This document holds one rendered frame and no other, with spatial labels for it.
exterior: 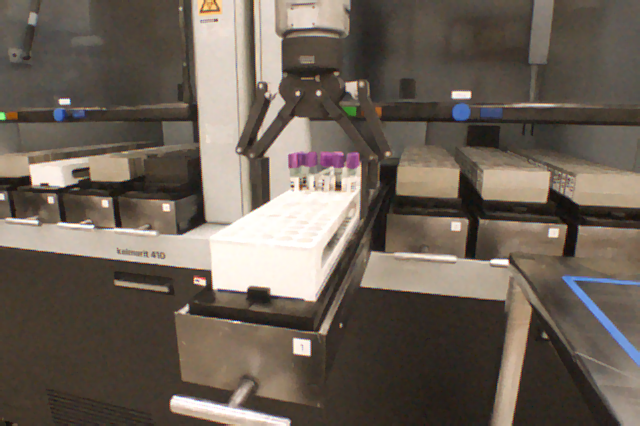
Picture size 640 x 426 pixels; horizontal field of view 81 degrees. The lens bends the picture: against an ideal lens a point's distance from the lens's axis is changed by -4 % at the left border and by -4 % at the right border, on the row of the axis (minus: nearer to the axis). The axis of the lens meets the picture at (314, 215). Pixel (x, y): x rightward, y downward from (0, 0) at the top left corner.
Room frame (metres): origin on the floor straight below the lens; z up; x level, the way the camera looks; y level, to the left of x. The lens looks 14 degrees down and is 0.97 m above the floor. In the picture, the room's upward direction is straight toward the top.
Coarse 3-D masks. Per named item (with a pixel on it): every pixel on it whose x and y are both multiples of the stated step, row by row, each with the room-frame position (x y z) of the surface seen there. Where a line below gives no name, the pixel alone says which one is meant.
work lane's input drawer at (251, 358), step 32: (384, 192) 0.86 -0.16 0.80; (352, 256) 0.46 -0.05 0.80; (256, 288) 0.32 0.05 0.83; (352, 288) 0.41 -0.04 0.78; (192, 320) 0.30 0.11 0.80; (224, 320) 0.29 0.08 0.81; (256, 320) 0.29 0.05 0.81; (288, 320) 0.29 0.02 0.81; (320, 320) 0.30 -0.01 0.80; (192, 352) 0.30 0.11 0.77; (224, 352) 0.29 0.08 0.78; (256, 352) 0.29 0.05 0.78; (288, 352) 0.28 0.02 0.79; (320, 352) 0.27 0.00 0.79; (224, 384) 0.29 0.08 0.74; (256, 384) 0.29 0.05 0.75; (288, 384) 0.28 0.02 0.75; (320, 384) 0.27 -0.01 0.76; (192, 416) 0.26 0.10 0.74; (224, 416) 0.25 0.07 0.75; (256, 416) 0.24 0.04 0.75; (288, 416) 0.25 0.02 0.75
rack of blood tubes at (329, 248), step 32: (288, 192) 0.55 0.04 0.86; (320, 192) 0.56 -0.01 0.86; (352, 192) 0.55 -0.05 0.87; (256, 224) 0.39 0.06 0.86; (288, 224) 0.38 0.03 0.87; (320, 224) 0.39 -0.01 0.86; (352, 224) 0.52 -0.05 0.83; (224, 256) 0.33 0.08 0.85; (256, 256) 0.32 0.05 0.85; (288, 256) 0.32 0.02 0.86; (320, 256) 0.34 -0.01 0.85; (224, 288) 0.33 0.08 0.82; (288, 288) 0.32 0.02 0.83
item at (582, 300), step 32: (512, 256) 0.41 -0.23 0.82; (544, 256) 0.41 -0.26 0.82; (512, 288) 0.40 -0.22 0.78; (544, 288) 0.33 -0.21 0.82; (576, 288) 0.32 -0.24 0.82; (608, 288) 0.32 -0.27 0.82; (512, 320) 0.40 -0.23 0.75; (544, 320) 0.28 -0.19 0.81; (576, 320) 0.27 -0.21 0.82; (608, 320) 0.27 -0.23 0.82; (512, 352) 0.40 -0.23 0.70; (576, 352) 0.23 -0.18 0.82; (608, 352) 0.22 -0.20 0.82; (512, 384) 0.40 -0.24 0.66; (576, 384) 0.21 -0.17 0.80; (608, 384) 0.19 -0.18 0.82; (512, 416) 0.40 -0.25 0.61; (608, 416) 0.17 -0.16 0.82
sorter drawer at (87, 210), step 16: (80, 192) 0.83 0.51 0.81; (96, 192) 0.82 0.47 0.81; (112, 192) 0.82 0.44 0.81; (80, 208) 0.82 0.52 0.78; (96, 208) 0.81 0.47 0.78; (112, 208) 0.80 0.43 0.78; (64, 224) 0.78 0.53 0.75; (80, 224) 0.78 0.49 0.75; (96, 224) 0.81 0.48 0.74; (112, 224) 0.80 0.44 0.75
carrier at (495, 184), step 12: (480, 180) 0.71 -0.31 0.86; (492, 180) 0.69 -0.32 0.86; (504, 180) 0.68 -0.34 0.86; (516, 180) 0.67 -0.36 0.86; (528, 180) 0.67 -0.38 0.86; (540, 180) 0.66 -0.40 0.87; (480, 192) 0.70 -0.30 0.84; (492, 192) 0.68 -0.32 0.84; (504, 192) 0.68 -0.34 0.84; (516, 192) 0.67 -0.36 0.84; (528, 192) 0.67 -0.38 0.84; (540, 192) 0.66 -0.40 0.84
